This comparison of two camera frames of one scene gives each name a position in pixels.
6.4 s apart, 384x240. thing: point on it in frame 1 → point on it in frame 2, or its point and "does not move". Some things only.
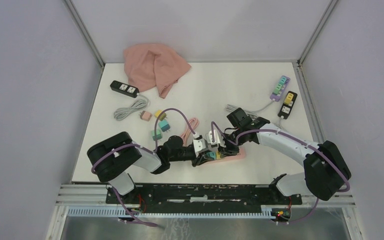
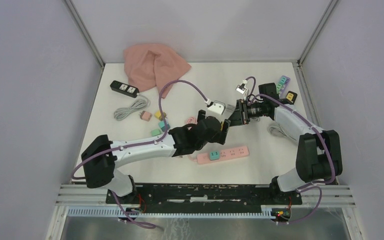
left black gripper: [196, 162] → [220, 137]
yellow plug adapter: [162, 115] does not move
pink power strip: [242, 153] does not move
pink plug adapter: [145, 115] does not move
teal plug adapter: [164, 125] does not move
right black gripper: [227, 151] → [236, 118]
